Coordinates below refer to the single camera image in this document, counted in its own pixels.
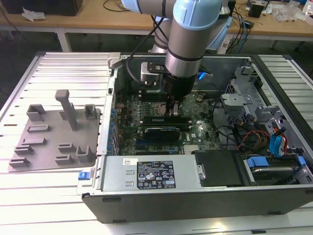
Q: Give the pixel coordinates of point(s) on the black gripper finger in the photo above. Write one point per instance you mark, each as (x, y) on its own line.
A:
(176, 107)
(168, 105)

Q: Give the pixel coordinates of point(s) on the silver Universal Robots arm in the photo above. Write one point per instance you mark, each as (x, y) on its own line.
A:
(188, 36)

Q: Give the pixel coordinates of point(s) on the black RAM slot bank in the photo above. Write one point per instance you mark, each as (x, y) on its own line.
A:
(166, 125)
(151, 98)

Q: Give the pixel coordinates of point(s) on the CPU in metal socket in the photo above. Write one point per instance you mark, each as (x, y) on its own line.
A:
(157, 110)

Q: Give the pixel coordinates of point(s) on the round coin battery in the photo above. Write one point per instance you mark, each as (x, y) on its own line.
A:
(198, 98)

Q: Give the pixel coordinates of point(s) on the green motherboard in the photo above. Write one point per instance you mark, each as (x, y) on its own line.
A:
(195, 122)

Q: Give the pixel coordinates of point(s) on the black graphics card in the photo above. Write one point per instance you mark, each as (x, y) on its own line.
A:
(161, 134)

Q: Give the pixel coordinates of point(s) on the small silver heat sink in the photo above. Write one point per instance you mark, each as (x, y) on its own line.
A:
(190, 148)

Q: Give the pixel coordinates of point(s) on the silver metal disk bay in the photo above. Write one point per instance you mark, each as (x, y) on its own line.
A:
(234, 100)

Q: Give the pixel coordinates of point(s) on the black plastic shroud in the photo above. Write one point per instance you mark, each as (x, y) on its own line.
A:
(220, 169)

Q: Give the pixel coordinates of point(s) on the silver power supply with label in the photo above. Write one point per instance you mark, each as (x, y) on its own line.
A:
(115, 171)

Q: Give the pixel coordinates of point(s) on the small black adapter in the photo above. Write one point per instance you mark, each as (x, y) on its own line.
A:
(249, 24)

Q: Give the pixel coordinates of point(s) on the tall black box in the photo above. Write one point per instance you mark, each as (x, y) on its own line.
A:
(232, 6)

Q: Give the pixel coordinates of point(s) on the hard disk in blue carrier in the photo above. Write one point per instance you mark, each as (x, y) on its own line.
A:
(256, 162)

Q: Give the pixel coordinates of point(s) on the black open PC case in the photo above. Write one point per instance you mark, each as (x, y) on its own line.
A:
(171, 208)

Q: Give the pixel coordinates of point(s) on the small black box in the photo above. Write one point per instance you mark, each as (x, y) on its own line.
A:
(255, 11)

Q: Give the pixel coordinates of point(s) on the blue case latch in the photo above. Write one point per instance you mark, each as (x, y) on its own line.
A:
(83, 176)

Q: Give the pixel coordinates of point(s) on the grey parts rack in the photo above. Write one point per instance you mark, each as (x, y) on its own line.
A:
(61, 137)

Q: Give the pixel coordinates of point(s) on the wooden desk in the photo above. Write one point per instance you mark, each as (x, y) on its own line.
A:
(85, 22)

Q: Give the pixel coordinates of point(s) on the clear plastic bags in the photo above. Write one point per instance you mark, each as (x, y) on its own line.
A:
(288, 13)

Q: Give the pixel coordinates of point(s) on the crumpled white paper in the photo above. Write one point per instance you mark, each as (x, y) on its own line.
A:
(33, 14)

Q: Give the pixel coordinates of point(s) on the small grey wrist camera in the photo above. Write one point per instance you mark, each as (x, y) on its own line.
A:
(205, 76)

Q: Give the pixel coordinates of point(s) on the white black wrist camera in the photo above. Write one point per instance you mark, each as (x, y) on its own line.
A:
(149, 73)

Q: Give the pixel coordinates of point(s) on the grey metal bracket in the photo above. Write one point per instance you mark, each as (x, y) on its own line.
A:
(266, 112)

